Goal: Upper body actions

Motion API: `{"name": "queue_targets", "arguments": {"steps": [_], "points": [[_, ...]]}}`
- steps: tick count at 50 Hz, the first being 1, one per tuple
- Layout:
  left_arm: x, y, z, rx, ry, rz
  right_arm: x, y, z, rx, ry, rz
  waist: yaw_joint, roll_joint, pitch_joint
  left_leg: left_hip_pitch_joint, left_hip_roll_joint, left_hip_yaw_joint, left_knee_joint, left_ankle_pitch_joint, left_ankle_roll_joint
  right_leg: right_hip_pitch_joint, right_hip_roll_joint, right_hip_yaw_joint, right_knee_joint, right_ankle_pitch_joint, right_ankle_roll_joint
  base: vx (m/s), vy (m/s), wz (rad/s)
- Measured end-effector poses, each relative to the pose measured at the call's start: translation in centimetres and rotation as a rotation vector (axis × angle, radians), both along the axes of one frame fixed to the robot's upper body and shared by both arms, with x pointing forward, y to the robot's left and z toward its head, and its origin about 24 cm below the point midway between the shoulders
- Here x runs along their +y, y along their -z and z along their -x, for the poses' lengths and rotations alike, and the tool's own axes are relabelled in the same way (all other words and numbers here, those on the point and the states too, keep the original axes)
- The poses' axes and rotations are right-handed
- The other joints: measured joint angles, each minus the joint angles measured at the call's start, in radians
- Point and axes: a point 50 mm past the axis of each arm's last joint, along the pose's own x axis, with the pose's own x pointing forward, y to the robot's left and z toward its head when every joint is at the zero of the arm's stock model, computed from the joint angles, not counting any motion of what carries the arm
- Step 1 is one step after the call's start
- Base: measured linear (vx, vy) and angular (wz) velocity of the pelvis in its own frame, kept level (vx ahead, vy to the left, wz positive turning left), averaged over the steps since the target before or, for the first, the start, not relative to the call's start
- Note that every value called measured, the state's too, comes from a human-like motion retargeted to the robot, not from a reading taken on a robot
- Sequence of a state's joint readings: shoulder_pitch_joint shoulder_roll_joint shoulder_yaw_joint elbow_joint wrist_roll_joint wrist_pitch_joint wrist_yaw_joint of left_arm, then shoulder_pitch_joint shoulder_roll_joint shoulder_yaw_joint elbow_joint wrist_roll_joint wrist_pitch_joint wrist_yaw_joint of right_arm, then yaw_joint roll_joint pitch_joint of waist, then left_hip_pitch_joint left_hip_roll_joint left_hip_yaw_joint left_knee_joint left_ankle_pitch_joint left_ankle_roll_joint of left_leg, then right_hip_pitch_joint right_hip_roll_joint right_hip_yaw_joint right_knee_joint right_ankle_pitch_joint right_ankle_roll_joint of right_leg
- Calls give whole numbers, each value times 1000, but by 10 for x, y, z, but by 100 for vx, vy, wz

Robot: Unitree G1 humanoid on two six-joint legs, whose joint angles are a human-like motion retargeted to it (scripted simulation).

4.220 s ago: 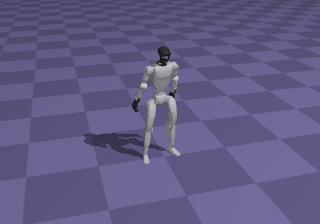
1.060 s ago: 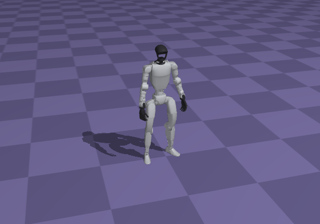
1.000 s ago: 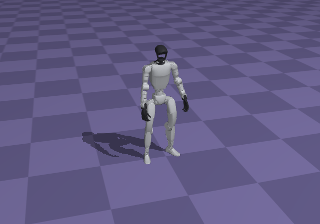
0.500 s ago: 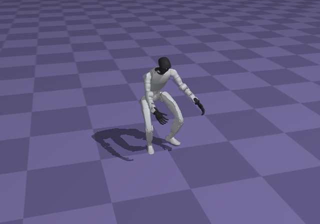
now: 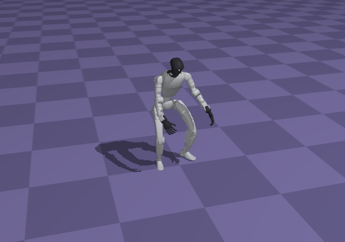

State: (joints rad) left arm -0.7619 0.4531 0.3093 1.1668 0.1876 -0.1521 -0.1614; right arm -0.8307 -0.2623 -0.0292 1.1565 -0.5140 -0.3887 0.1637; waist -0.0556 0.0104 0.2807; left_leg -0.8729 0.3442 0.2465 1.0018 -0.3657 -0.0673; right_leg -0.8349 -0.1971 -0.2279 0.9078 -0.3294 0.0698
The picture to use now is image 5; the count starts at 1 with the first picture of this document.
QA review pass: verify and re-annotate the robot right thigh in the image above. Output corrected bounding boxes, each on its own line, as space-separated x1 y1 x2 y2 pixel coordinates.
151 105 164 144

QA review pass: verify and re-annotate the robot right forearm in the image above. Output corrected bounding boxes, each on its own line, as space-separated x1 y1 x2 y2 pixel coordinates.
155 97 164 122

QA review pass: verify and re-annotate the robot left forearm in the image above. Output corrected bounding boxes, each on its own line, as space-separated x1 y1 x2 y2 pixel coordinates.
196 93 210 111

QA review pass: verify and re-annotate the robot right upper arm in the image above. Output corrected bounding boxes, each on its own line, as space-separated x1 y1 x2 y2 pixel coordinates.
154 74 164 103

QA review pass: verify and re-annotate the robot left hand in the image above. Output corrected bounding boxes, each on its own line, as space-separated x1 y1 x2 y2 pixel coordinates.
205 106 214 126

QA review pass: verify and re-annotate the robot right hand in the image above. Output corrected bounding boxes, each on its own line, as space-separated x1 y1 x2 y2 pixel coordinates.
161 115 177 135

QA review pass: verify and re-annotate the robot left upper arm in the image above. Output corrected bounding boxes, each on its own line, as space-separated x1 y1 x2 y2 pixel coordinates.
183 72 200 97

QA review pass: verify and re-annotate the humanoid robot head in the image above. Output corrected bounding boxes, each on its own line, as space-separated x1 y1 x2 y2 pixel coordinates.
167 58 184 78

